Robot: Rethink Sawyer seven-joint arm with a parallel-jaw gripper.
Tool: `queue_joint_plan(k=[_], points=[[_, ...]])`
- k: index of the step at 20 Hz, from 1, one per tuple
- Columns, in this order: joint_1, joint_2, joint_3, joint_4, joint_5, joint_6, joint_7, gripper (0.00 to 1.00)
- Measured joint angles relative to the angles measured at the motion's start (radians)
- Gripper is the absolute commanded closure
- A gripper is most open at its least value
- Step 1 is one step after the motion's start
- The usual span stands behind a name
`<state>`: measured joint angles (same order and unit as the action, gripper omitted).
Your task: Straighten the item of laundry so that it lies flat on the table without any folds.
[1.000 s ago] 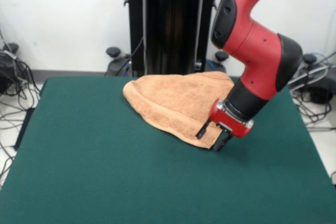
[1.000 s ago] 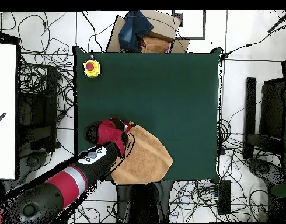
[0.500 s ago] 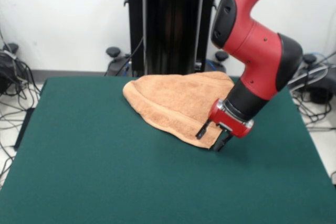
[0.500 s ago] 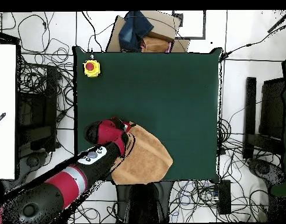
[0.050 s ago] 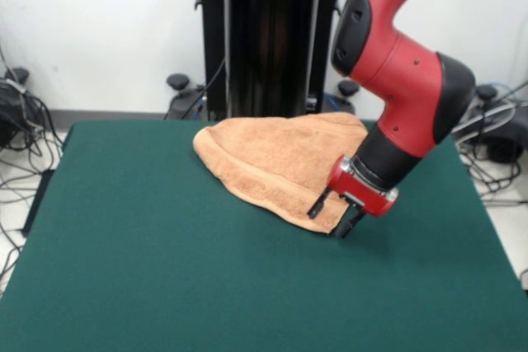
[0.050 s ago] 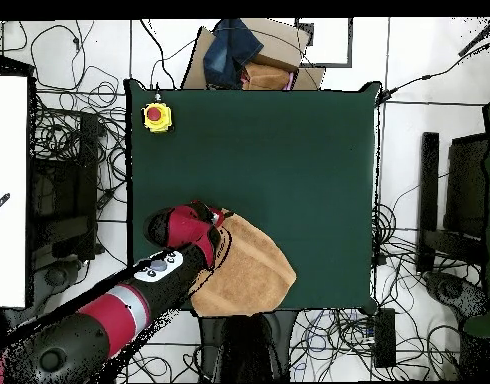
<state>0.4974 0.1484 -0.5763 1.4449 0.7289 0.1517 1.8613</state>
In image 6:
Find tan terry towel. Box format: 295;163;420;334
188;208;298;318

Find black flat bar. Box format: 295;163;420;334
418;131;441;275

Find dark green tablecloth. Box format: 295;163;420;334
123;78;382;315

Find yellow emergency stop button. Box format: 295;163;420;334
142;92;174;134

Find brown folded cloth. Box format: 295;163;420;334
241;61;294;91

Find black equipment rack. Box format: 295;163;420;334
28;111;102;261

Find blue denim jeans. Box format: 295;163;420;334
202;17;265;90

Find brown cardboard box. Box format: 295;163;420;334
180;17;326;91

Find black power box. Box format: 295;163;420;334
373;307;397;368

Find white table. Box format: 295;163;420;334
0;74;30;309

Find black stand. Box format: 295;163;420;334
444;133;490;241

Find black rod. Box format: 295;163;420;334
458;17;490;57

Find black pedestal foot with knob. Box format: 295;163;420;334
268;310;299;381
197;315;226;381

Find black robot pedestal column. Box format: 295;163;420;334
218;313;280;383

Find black caster base with cables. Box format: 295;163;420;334
33;258;84;299
423;270;490;321

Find black square frame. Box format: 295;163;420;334
294;17;354;68

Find black cable with connector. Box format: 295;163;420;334
378;39;490;101

